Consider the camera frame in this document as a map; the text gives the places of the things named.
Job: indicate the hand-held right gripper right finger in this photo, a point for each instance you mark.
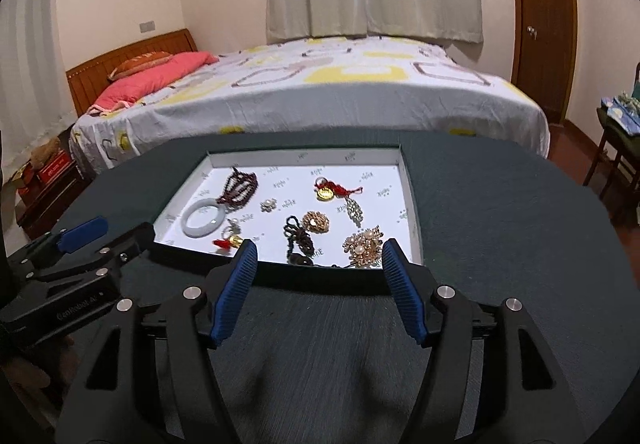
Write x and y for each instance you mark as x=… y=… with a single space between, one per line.
x=405 y=294

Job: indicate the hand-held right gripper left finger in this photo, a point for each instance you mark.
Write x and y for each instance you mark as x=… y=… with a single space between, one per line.
x=235 y=289

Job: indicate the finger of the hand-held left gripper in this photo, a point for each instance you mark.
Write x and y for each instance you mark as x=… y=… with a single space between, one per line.
x=82 y=231
x=130 y=246

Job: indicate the red tassel gold charm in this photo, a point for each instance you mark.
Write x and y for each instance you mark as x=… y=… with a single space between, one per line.
x=220 y=242

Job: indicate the pale jade bangle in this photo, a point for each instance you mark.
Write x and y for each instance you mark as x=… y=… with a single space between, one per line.
x=186 y=221

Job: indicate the gold pearl cluster brooch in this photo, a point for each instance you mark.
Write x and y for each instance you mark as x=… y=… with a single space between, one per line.
x=362 y=246

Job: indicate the pearl flower brooch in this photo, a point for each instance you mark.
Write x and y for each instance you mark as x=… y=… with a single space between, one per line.
x=269 y=205

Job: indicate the silver rhinestone brooch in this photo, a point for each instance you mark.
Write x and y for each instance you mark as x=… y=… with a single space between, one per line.
x=355 y=211

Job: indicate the gold filigree brooch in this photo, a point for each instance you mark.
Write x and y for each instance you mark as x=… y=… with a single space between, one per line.
x=315 y=222

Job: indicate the red knot gold charm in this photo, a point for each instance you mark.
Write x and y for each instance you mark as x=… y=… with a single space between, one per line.
x=325 y=193

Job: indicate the green box with white lining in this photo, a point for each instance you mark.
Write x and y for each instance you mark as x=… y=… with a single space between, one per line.
x=300 y=174

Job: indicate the wooden nightstand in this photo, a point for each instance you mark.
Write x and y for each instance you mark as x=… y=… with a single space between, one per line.
x=45 y=204

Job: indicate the small silver flower brooch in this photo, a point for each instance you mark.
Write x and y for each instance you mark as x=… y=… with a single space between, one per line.
x=232 y=224

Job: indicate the red box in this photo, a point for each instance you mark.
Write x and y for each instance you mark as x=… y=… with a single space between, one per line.
x=52 y=169

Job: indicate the brown teddy bear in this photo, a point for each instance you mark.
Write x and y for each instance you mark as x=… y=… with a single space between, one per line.
x=44 y=152

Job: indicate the wooden headboard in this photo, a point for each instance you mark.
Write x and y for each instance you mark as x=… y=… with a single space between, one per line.
x=100 y=74

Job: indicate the pink pillow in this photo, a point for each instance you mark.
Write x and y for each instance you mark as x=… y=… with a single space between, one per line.
x=150 y=79

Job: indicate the orange patterned pillow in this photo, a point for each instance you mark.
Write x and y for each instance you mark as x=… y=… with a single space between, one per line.
x=137 y=65

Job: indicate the bed with printed sheet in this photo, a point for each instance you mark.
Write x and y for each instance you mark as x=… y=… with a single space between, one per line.
x=350 y=99

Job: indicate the wooden chair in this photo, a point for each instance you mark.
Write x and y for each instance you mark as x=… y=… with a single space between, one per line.
x=612 y=159

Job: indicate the pile of clothes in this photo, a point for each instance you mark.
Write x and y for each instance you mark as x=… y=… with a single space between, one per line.
x=625 y=114

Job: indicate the metal door knob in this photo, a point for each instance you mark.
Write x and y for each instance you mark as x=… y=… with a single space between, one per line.
x=531 y=31

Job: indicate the wooden door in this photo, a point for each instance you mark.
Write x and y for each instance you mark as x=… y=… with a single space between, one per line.
x=545 y=14

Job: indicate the wall outlet plate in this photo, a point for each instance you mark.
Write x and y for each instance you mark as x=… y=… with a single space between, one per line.
x=147 y=27

